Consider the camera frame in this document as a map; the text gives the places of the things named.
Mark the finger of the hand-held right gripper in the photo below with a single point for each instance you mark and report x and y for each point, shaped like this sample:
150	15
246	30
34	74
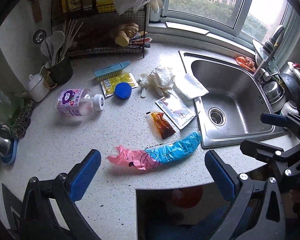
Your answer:
273	120
260	150

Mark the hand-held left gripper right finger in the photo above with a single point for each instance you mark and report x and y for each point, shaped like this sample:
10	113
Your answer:
220	177

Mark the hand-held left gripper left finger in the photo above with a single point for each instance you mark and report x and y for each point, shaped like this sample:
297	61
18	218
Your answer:
86	175

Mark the red trash bin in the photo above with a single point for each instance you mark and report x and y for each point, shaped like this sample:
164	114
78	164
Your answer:
187	197

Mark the red sauce packet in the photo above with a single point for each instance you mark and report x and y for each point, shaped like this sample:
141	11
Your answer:
162	126

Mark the white rubber glove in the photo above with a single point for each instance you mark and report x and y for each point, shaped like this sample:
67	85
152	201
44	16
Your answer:
161	78

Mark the stainless steel bowls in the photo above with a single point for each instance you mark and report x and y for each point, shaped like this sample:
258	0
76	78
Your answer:
275	92

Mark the black wok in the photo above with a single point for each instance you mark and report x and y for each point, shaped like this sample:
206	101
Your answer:
292	87

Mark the pink and blue plastic bag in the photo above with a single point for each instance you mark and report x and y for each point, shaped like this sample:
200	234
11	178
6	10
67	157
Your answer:
170	152

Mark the stainless steel sink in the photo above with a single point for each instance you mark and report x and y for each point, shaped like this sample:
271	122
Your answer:
227	85

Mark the steel faucet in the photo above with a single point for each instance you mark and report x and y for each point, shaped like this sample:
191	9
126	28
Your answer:
265	57

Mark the orange cloth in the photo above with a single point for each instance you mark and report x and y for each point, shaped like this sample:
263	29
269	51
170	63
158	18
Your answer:
245	62

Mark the plastic bottle with purple label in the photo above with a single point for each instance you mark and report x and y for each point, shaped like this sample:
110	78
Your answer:
72	101

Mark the blue coaster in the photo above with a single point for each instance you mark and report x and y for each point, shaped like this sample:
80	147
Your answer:
11	157

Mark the white foil pouch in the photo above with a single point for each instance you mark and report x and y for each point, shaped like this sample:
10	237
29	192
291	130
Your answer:
175	107

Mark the steel wool scourer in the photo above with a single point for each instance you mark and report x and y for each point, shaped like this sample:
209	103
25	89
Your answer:
22	118

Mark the white mesh dishcloth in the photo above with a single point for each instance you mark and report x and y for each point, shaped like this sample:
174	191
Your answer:
192	86

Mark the blue round lid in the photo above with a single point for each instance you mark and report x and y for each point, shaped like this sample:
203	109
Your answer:
122	90

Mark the steel cup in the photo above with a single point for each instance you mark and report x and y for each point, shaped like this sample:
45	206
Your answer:
0	142

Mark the yellow sachet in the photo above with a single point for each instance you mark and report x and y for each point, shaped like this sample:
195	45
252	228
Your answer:
110	83

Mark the white ceramic lidded pot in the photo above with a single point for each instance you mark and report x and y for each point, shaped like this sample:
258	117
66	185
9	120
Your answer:
37	87

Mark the dark utensil holder cup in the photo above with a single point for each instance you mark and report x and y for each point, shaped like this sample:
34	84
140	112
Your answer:
62	72

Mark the blue scrub brush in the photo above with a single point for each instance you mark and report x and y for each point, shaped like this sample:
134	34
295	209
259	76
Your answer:
110	69

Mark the small white plastic spoon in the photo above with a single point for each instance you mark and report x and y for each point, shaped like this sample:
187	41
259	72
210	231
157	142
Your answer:
143	80

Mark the white rice paddle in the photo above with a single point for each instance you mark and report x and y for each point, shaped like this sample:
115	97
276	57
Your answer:
58	38

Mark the red sachets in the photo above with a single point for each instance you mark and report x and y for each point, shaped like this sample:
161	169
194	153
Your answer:
140	41

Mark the small steel strainer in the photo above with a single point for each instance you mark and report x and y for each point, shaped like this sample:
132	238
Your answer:
39	36

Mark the ginger root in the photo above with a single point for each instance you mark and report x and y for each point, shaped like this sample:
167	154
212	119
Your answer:
126	31

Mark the hanging white rubber gloves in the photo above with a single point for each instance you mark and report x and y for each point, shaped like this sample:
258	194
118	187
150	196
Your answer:
156	0

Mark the brown wooden hanging tool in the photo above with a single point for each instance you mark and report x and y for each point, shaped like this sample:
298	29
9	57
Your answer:
37	11

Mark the yellow seasoning box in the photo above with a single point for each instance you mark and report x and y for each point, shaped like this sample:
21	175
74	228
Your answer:
73	1

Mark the translucent white plastic bag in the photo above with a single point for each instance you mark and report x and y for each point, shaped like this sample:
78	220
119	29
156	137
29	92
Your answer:
130	2

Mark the window frame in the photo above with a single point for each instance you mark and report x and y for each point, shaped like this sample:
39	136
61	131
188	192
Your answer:
240	7

